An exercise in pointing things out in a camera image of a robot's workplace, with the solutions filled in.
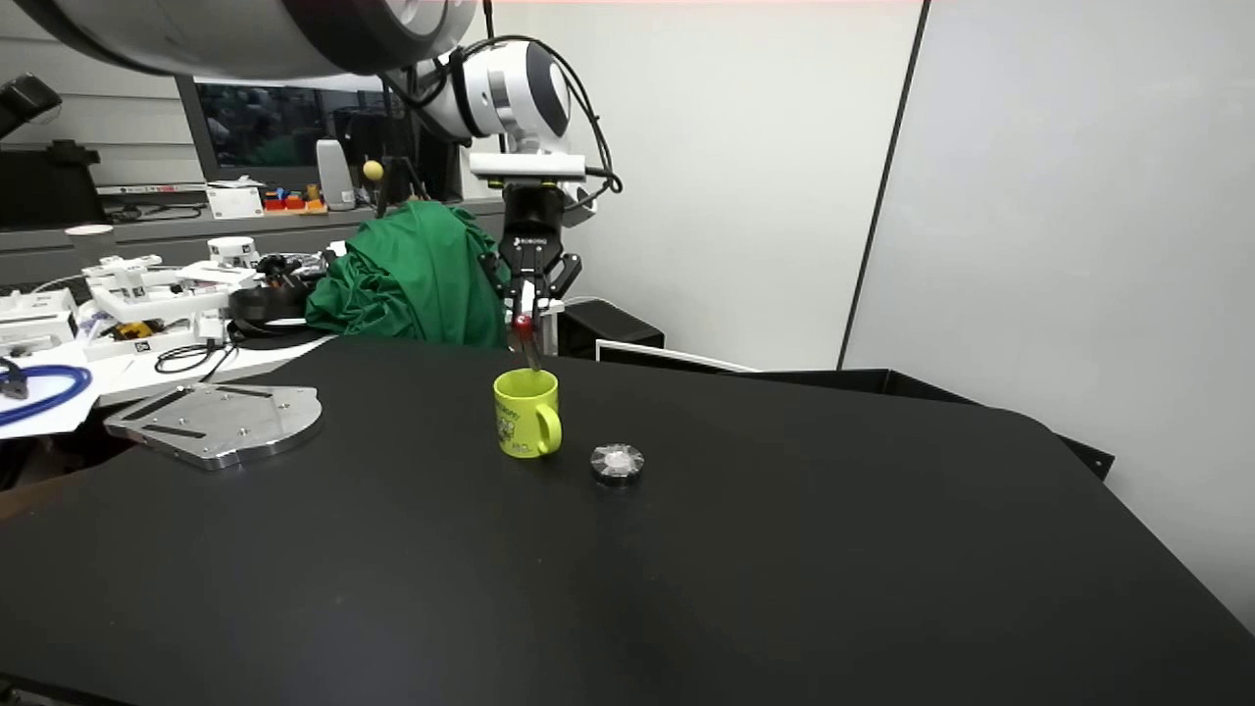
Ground blue hose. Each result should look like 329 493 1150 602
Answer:
0 361 97 433

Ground black cable loop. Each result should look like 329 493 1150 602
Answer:
149 335 237 384

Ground black wall cable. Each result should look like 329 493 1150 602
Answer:
837 0 933 373

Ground white plastic assembly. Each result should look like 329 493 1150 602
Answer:
80 233 268 335

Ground grey counter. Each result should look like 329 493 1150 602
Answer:
0 194 555 295

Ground black bag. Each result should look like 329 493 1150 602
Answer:
0 138 112 233

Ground white side table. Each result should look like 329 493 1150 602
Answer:
0 253 568 442

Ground black angled device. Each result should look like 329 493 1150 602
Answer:
0 74 67 142

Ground black cable coil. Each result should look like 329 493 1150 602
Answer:
228 280 329 351

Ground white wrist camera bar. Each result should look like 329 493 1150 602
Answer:
467 144 587 186

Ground green cloth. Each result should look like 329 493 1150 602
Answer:
304 198 517 355

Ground grey canister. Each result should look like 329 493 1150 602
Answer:
312 138 363 211

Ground black framed monitor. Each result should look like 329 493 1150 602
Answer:
177 72 463 189

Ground white edged board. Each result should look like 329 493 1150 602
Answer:
593 335 756 380

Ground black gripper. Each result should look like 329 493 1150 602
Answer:
497 176 587 329

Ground grey metal plate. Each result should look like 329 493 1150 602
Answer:
104 380 326 476

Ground green mug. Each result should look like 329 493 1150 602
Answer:
492 367 568 462

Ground orange small items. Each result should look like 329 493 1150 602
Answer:
258 186 329 219

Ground small round shiny dish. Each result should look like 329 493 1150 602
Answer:
583 439 653 488

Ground white box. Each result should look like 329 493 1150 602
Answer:
204 176 268 224

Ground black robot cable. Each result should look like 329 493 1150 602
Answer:
517 32 628 206

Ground black box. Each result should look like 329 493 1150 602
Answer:
557 297 668 367

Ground white plastic block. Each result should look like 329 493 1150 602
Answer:
0 287 83 361

